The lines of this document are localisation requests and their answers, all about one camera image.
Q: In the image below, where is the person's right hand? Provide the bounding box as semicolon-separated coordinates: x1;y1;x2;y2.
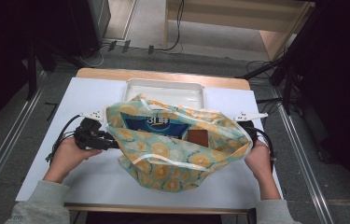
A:
245;139;273;183

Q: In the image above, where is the brown drink carton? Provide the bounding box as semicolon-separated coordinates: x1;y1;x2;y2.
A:
187;129;210;147

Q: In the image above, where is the white plastic tray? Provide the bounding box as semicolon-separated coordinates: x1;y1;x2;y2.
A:
122;77;205;110

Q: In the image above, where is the person's left hand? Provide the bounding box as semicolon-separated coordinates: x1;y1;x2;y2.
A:
45;136;104;182

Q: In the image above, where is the hand-held gripper black cable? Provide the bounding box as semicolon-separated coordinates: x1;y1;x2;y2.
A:
254;126;277;164
45;114;82;163

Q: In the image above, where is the dark cabinet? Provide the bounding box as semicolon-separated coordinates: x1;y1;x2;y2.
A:
65;0;112;60

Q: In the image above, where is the white table cover sheet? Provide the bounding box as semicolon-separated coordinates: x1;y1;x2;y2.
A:
15;77;284;210

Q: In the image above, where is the metal floor rail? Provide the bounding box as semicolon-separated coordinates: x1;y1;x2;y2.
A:
271;87;335;224
0;70;49;213

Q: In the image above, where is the right hand-held gripper black cable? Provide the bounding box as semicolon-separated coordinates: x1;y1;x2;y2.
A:
254;126;277;164

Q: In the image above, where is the left hand-held gripper black cable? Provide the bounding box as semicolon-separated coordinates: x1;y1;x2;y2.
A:
45;114;82;163

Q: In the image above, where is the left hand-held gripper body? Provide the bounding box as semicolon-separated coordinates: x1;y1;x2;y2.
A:
74;111;107;150

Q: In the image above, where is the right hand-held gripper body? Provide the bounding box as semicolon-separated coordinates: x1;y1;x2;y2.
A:
232;111;269;147

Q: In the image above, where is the white floor cable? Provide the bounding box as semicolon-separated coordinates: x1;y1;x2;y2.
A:
78;46;105;69

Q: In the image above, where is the blue snack pouch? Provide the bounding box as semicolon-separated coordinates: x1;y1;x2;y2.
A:
119;112;193;141

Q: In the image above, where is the light wooden bench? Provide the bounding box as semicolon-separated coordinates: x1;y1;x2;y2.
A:
162;0;316;62

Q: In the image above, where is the lemon print cloth bag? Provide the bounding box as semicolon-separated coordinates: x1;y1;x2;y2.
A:
104;92;255;193

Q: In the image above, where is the black metal stand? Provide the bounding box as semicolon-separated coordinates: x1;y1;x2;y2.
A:
22;36;77;101
237;46;308;117

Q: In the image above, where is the wooden table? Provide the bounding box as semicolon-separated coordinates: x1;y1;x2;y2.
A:
64;67;252;216

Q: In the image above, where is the hanging black cable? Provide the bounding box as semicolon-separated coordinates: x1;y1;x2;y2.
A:
162;0;186;52

